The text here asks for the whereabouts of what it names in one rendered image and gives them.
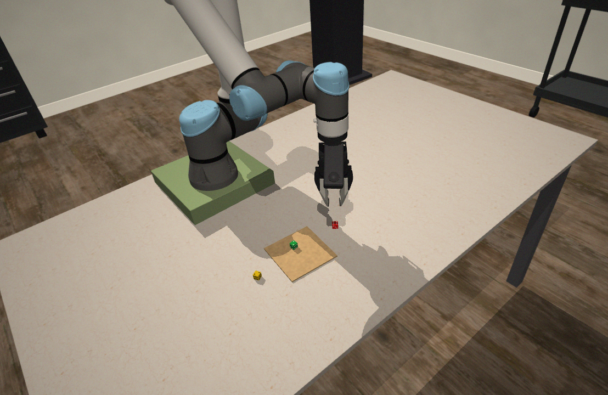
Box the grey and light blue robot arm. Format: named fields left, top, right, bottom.
left=164, top=0, right=350, bottom=191

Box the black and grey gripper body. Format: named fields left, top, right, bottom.
left=318, top=132, right=349, bottom=176

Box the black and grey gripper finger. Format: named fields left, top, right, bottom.
left=339, top=165, right=353, bottom=206
left=314, top=167, right=329, bottom=207

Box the tan flat mat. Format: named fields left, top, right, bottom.
left=264, top=227, right=337, bottom=282

